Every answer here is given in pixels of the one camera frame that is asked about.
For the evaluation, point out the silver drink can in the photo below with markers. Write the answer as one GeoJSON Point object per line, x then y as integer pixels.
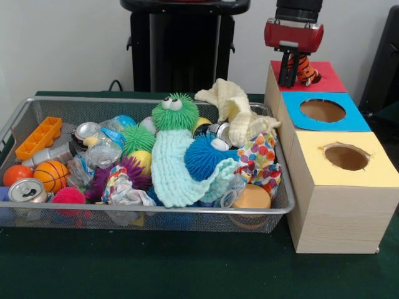
{"type": "Point", "coordinates": [28, 190]}

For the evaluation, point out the mint green muslin cloth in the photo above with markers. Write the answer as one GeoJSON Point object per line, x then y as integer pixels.
{"type": "Point", "coordinates": [170, 168]}

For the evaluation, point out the dark green tablecloth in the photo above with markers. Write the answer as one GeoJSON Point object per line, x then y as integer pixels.
{"type": "Point", "coordinates": [156, 264]}

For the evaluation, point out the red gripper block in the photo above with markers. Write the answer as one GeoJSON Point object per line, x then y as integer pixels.
{"type": "Point", "coordinates": [294, 35]}

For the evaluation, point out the black flat panel stand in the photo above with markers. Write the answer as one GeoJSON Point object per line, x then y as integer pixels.
{"type": "Point", "coordinates": [383, 62]}

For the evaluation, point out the small orange basketball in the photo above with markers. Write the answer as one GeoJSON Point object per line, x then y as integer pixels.
{"type": "Point", "coordinates": [51, 176]}

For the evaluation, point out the orange toy building brick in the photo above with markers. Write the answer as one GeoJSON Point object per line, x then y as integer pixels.
{"type": "Point", "coordinates": [39, 138]}

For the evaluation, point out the smooth orange-red ball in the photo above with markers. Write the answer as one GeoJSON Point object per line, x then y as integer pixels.
{"type": "Point", "coordinates": [17, 174]}

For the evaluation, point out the small green spiky rubber ball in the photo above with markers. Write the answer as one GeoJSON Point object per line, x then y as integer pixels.
{"type": "Point", "coordinates": [137, 140]}

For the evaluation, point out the pink spiky rubber ball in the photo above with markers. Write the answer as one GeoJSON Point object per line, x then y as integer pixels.
{"type": "Point", "coordinates": [68, 196]}

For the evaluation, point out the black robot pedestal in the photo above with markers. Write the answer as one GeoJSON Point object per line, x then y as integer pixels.
{"type": "Point", "coordinates": [187, 56]}

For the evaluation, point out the wooden box with three holes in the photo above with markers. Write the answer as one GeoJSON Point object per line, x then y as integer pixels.
{"type": "Point", "coordinates": [343, 211]}

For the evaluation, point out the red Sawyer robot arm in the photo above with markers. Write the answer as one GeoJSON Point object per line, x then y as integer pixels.
{"type": "Point", "coordinates": [299, 9]}

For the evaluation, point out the cream muslin cloth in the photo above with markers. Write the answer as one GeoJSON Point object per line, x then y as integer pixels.
{"type": "Point", "coordinates": [240, 115]}

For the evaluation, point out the crumpled polka dot paper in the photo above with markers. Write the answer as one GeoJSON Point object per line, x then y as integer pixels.
{"type": "Point", "coordinates": [262, 162]}

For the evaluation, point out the small tiger plush toy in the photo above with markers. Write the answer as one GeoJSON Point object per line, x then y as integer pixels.
{"type": "Point", "coordinates": [305, 70]}

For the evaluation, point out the blue spiky ball with eyes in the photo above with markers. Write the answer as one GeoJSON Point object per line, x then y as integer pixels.
{"type": "Point", "coordinates": [202, 159]}

